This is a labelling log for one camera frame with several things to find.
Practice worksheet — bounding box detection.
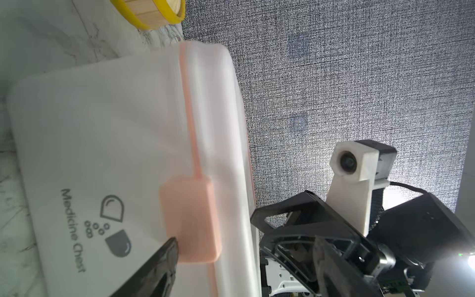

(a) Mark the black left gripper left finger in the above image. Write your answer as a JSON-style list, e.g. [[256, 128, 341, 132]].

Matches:
[[108, 236, 179, 297]]

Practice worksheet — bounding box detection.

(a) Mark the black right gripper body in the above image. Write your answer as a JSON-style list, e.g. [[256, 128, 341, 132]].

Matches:
[[323, 239, 395, 297]]

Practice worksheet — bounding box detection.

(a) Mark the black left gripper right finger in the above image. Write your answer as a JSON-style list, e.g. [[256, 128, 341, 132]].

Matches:
[[312, 238, 382, 297]]

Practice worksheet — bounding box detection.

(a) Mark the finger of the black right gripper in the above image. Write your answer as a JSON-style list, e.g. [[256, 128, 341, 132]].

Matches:
[[251, 191, 364, 256], [259, 237, 319, 293]]

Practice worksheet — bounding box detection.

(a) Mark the yellow bamboo steamer basket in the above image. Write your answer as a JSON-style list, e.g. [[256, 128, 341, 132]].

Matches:
[[110, 0, 186, 31]]

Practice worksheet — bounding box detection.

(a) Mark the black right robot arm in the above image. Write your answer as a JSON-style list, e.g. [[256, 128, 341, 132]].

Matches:
[[251, 191, 475, 297]]

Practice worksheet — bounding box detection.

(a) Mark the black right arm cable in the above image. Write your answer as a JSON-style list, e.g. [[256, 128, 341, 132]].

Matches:
[[388, 181, 431, 196]]

